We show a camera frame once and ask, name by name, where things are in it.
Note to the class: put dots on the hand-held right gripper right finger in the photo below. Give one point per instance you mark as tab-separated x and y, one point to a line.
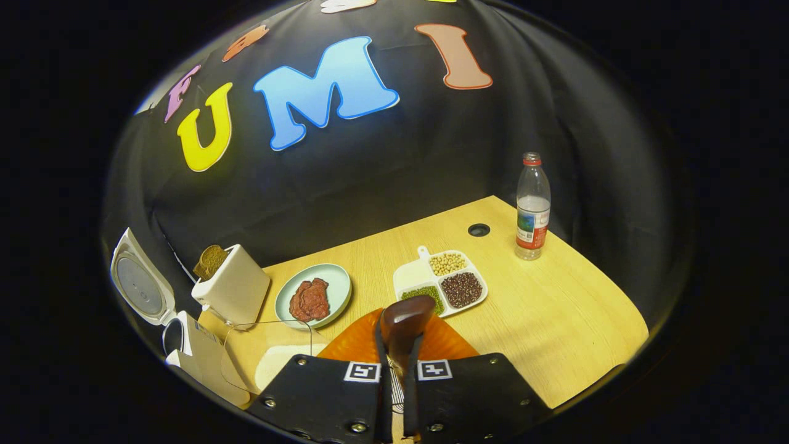
474	401

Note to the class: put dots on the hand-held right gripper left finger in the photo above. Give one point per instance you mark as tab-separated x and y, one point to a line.
327	401

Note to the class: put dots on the dark wooden spoon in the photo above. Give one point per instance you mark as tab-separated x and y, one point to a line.
407	320

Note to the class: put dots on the white rice cooker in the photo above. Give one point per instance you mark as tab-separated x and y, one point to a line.
142	283

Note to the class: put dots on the cream cutting board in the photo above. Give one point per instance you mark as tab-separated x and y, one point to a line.
280	367

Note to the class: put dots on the red meat piece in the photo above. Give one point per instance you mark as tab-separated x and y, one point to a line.
318	297
299	302

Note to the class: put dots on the pale green plate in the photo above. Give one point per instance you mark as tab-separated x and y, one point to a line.
336	287

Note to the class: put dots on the white divided bean dish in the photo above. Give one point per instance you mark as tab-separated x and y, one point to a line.
416	277

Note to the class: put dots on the white toaster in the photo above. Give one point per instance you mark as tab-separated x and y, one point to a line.
237	290

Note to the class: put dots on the black table grommet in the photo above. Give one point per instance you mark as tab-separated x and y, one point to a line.
479	230

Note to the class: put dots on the brown bread slice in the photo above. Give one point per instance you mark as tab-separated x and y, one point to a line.
211	262

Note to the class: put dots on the clear plastic water bottle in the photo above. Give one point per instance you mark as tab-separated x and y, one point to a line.
533	216

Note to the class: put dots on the black backdrop cloth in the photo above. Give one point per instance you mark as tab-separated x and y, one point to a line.
431	154

